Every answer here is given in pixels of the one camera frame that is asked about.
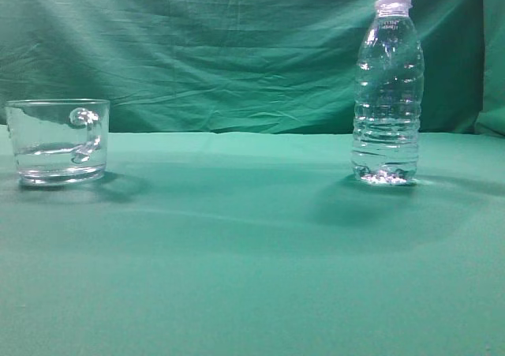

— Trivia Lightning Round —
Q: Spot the clear plastic water bottle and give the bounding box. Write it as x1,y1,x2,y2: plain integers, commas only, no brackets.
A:
351,0,425,185

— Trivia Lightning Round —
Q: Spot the clear glass mug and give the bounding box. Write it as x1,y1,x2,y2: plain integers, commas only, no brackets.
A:
5,99,110,187

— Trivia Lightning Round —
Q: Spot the green table cloth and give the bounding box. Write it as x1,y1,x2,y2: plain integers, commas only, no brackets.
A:
1,133,504,355

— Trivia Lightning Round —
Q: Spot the green backdrop cloth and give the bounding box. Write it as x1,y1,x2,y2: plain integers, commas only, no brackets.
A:
1,0,504,136

